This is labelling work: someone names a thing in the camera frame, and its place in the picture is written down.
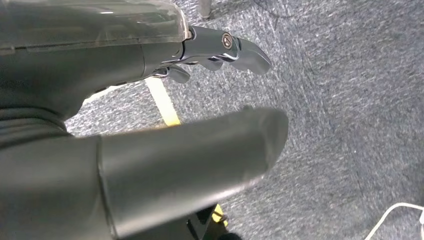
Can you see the stainless steel workbench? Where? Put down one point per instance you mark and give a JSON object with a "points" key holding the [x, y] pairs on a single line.
{"points": [[205, 8]]}

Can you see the yellow floor tape square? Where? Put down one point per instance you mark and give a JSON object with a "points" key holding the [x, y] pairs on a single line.
{"points": [[162, 99]]}

